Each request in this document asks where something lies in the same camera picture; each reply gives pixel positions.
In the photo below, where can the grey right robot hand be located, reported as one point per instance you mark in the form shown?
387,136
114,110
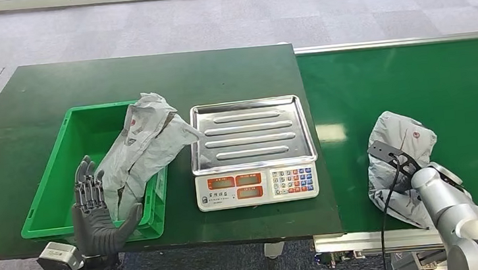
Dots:
403,184

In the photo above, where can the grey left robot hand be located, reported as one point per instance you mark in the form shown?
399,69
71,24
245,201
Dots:
95,231

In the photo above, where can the grey mailer package red dot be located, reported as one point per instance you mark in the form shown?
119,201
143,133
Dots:
396,130

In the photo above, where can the green conveyor belt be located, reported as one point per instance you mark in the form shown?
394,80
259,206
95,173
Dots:
435,80

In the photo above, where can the green plastic crate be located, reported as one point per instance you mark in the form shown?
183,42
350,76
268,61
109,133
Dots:
68,137

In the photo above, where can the white table leg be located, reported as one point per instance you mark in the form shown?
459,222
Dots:
274,250

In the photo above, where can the white scale with steel tray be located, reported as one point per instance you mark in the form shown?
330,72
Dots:
247,133

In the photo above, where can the dark green table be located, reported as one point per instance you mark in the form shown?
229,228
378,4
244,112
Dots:
172,79

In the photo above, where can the black right wrist bracket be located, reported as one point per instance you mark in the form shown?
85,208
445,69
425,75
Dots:
387,150

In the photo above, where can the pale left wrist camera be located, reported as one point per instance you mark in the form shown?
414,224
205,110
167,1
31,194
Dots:
57,254

